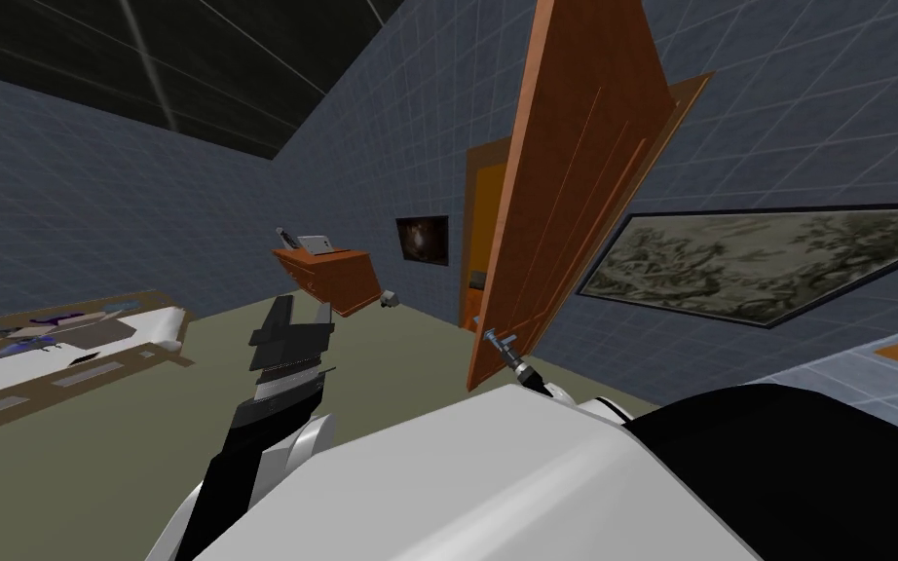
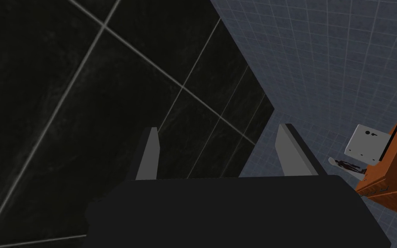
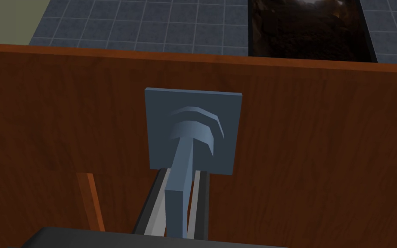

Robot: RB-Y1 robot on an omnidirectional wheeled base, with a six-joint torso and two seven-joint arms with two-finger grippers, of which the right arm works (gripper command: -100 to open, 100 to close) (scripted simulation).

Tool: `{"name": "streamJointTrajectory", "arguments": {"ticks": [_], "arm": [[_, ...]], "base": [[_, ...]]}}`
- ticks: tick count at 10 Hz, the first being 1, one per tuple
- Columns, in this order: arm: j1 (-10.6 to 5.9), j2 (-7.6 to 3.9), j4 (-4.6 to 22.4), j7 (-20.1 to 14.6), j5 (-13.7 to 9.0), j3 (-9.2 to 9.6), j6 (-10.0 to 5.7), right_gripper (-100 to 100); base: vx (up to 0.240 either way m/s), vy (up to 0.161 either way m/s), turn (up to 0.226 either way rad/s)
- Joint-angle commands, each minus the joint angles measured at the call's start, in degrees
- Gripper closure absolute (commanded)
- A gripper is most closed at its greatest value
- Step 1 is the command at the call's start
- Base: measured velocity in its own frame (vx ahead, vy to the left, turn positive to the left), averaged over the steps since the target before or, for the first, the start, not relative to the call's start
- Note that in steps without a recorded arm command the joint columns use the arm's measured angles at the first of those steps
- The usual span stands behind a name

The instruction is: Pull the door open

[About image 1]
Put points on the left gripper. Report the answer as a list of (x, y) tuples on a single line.
[(293, 351)]

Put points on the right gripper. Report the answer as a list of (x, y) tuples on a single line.
[(527, 372)]

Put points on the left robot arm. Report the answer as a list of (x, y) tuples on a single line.
[(239, 460)]

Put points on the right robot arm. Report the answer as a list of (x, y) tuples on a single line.
[(792, 475)]

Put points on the orange wooden dresser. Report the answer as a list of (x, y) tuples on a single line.
[(336, 276)]

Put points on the small white round object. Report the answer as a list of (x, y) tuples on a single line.
[(389, 299)]

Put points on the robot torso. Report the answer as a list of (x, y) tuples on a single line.
[(457, 483)]

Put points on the small dark framed picture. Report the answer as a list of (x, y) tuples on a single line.
[(422, 240)]

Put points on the orange-brown wooden door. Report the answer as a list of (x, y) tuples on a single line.
[(574, 179)]

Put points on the wooden bed with white sheet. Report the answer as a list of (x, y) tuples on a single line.
[(59, 358)]

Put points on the large framed landscape picture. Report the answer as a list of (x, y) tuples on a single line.
[(761, 261)]

